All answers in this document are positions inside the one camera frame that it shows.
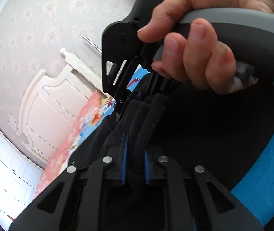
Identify black pants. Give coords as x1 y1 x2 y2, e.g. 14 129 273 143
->
68 70 274 231

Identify white headboard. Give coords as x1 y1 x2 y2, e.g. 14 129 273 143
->
19 48 109 163

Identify blue cartoon bed sheet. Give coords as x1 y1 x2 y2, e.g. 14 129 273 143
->
92 67 274 226

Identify pink floral pillow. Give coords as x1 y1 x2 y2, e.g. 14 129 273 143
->
33 91 102 198

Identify white floor lamp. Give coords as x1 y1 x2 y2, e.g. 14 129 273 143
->
83 35 102 55

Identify right hand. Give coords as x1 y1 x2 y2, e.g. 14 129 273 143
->
137 0 274 94

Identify white wardrobe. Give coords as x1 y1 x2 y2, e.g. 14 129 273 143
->
0 130 42 230

